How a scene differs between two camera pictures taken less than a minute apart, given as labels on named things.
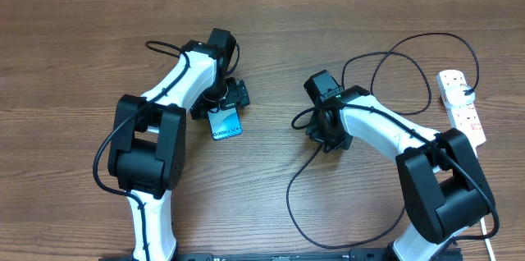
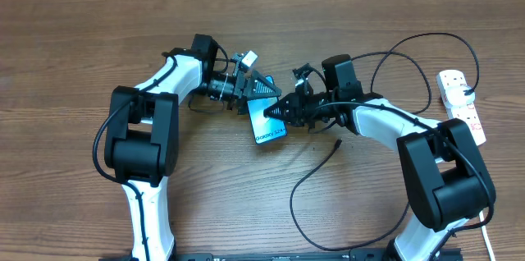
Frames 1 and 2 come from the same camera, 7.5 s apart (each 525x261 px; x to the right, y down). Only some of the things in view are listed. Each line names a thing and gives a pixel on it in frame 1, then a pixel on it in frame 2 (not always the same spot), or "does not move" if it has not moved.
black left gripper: x=238 y=95 → x=250 y=89
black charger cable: x=299 y=225 → x=425 y=36
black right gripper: x=314 y=133 → x=295 y=112
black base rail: x=381 y=254 does not move
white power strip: x=463 y=116 does not move
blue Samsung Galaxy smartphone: x=225 y=123 → x=265 y=128
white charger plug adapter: x=454 y=96 does not move
